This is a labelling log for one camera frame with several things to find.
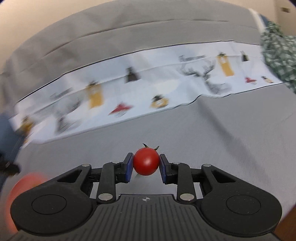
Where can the blue sofa armrest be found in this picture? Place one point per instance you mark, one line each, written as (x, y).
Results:
(11, 140)

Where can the white printed cloth strip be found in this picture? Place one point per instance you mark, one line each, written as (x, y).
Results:
(139, 83)

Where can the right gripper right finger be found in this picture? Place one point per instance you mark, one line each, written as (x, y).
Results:
(182, 175)

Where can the grey sofa cover cloth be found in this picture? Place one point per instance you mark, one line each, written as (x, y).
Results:
(249, 135)

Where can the red cherry tomato upper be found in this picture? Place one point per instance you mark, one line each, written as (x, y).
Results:
(146, 160)

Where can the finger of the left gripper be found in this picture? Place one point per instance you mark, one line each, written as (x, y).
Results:
(9, 168)

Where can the green patterned cushion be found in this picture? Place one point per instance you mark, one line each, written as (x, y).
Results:
(278, 51)

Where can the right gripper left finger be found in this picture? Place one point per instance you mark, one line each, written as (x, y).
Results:
(84, 177)

